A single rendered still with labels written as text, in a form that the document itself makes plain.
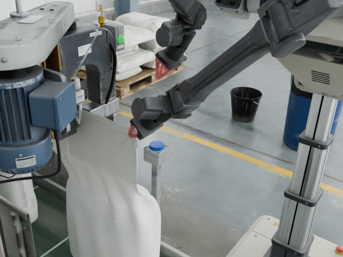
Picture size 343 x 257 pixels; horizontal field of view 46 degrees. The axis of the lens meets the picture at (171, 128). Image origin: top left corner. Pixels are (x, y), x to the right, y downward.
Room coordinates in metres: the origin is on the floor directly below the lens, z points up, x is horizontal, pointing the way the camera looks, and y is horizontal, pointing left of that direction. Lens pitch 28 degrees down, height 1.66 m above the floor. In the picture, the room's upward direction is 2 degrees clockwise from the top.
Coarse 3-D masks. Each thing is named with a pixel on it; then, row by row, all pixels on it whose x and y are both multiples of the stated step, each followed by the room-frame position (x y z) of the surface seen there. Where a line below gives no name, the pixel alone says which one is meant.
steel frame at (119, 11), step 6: (120, 0) 7.20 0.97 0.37; (126, 0) 7.13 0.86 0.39; (132, 0) 6.99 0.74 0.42; (138, 0) 7.12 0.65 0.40; (210, 0) 9.61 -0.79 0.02; (120, 6) 7.21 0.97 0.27; (126, 6) 7.13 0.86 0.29; (132, 6) 6.98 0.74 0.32; (138, 6) 7.12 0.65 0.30; (120, 12) 7.21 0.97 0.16; (126, 12) 7.13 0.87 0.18; (138, 12) 7.12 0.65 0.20
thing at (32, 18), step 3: (30, 15) 1.09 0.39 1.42; (33, 15) 1.09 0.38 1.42; (36, 15) 1.09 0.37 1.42; (39, 15) 1.09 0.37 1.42; (24, 18) 1.05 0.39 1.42; (27, 18) 1.05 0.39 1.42; (30, 18) 1.05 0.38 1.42; (33, 18) 1.05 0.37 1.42; (36, 18) 1.05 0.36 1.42; (39, 18) 1.05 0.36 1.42; (18, 21) 1.01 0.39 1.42; (21, 21) 1.01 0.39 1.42; (24, 21) 1.02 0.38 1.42; (27, 21) 1.02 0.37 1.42; (30, 21) 1.02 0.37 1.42; (33, 21) 1.02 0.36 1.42
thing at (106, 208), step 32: (96, 128) 1.18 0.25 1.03; (128, 128) 1.10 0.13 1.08; (64, 160) 1.26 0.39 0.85; (96, 160) 1.19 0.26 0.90; (128, 160) 1.10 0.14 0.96; (96, 192) 1.11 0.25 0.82; (128, 192) 1.08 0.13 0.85; (96, 224) 1.09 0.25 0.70; (128, 224) 1.03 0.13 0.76; (160, 224) 1.10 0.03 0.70; (96, 256) 1.09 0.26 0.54; (128, 256) 1.01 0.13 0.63
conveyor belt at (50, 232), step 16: (48, 192) 1.68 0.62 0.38; (48, 208) 1.55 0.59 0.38; (64, 208) 1.56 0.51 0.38; (32, 224) 1.43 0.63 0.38; (48, 224) 1.44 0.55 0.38; (64, 224) 1.44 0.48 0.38; (48, 240) 1.34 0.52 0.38; (64, 240) 1.34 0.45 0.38; (48, 256) 1.24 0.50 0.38; (64, 256) 1.24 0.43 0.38; (160, 256) 1.26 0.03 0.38
